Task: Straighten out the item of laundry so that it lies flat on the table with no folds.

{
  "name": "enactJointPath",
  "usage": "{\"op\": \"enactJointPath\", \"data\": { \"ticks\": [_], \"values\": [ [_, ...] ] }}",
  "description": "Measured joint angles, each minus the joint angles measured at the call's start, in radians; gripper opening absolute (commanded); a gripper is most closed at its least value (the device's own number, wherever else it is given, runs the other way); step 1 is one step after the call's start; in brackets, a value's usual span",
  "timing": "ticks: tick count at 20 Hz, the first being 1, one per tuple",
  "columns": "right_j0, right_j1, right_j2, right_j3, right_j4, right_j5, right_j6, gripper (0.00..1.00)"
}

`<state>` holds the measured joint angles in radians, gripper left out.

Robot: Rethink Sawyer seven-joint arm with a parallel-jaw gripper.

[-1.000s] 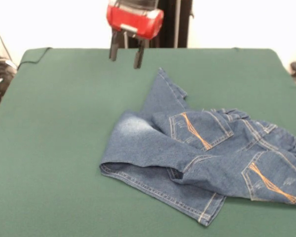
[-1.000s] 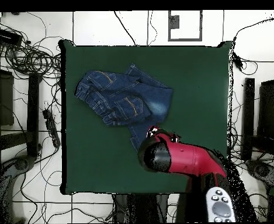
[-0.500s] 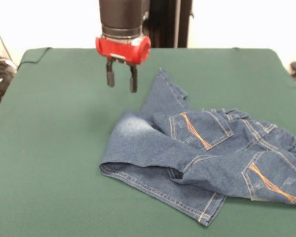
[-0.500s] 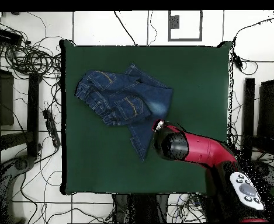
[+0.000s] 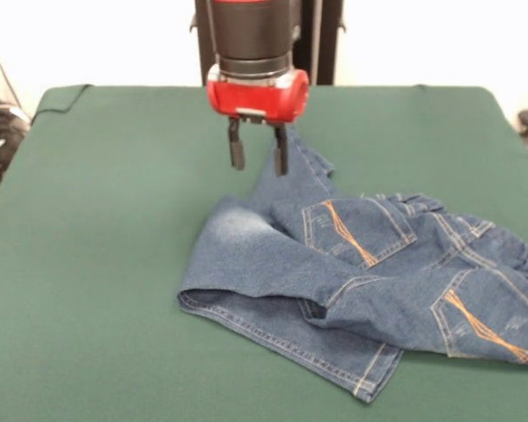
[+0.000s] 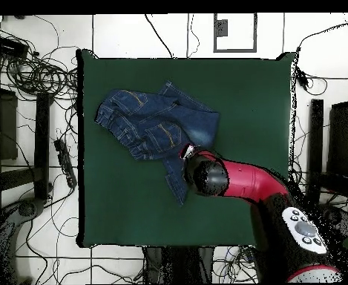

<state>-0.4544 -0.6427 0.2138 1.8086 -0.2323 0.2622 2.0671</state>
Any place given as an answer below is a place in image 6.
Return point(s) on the blue denim jeans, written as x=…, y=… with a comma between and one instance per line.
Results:
x=150, y=124

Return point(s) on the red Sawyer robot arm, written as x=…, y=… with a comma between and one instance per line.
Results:
x=245, y=181

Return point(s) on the dark green table cloth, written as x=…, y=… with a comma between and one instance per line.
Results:
x=250, y=104

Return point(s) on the black power strip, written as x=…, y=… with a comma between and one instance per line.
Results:
x=65, y=161

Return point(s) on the black power adapter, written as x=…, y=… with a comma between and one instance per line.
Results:
x=301, y=79

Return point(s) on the grey round stand base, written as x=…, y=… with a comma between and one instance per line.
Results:
x=28, y=207

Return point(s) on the black box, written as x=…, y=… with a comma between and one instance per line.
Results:
x=7, y=46

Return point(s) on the black table frame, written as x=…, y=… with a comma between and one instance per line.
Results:
x=41, y=133
x=316, y=133

